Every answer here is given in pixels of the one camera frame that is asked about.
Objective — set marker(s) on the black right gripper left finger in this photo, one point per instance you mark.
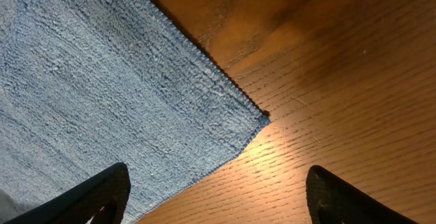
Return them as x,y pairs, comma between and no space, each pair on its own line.
100,199

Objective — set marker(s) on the blue microfiber cloth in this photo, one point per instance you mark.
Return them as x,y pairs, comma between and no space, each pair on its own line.
89,83

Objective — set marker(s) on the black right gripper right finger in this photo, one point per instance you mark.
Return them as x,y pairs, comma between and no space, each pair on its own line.
332,200

